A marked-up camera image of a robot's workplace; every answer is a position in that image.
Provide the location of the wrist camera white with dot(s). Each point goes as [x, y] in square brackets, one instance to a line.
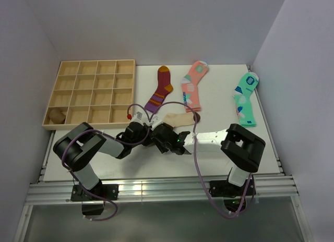
[136, 118]
[155, 122]

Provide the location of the aluminium rail frame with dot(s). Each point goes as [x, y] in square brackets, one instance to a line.
[163, 189]

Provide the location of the cream brown striped sock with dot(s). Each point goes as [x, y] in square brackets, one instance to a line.
[179, 120]

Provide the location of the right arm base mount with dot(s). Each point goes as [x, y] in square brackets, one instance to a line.
[222, 188]

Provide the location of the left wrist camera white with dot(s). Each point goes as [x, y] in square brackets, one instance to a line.
[136, 118]

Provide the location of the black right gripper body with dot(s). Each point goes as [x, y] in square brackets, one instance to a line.
[162, 147]

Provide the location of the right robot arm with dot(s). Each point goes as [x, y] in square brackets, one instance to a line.
[242, 147]

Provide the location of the mint green patterned sock pair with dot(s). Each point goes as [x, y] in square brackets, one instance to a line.
[241, 95]

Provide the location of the maroon purple striped sock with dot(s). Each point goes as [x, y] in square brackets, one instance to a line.
[164, 88]

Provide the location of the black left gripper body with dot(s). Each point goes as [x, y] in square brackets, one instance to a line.
[143, 135]

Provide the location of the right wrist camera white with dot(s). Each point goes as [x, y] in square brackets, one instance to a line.
[155, 122]

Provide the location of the tan brown ribbed sock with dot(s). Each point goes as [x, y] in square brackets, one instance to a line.
[56, 116]

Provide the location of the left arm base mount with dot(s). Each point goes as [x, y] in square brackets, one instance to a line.
[93, 202]

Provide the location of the pink patterned sock pair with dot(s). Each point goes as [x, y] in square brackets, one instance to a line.
[189, 85]

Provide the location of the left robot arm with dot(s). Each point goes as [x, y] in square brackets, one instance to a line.
[78, 147]

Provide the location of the wooden compartment tray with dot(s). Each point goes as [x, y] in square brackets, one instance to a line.
[98, 92]

